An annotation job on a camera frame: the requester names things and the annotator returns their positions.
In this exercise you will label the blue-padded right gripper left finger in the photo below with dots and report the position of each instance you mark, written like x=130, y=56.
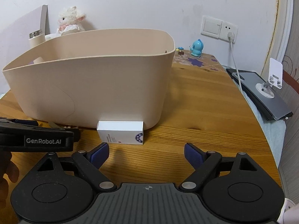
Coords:
x=86, y=165

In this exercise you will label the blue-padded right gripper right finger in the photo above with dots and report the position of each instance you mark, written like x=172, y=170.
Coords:
x=207, y=166

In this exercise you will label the person's left hand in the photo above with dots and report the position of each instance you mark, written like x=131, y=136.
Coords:
x=8, y=168

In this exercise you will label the beige hair clip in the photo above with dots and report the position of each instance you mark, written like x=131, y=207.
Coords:
x=56, y=126

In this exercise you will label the white small box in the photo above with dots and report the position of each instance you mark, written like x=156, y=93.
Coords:
x=121, y=132

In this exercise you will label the dark grey laptop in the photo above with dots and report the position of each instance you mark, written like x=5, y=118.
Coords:
x=267, y=101

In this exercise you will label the beige plastic storage basket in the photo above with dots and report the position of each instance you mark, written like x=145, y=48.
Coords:
x=99, y=75

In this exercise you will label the lilac headboard panel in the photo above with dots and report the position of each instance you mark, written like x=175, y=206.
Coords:
x=14, y=39

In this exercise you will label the cream thermos bottle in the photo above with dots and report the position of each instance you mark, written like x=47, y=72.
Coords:
x=36, y=38

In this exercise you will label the purple star patterned mat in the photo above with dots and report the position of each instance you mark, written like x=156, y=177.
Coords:
x=205, y=61

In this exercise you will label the small mushroom figurine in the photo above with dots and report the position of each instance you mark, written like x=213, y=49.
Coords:
x=180, y=50

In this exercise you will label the white phone stand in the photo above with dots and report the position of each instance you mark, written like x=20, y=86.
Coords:
x=274, y=79

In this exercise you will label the blue cartoon figurine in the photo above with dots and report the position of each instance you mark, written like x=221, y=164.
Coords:
x=196, y=48

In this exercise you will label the white plush lamb toy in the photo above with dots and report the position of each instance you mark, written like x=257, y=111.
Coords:
x=70, y=21

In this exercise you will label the white wall switch socket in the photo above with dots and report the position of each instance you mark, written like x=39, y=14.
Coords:
x=219, y=29

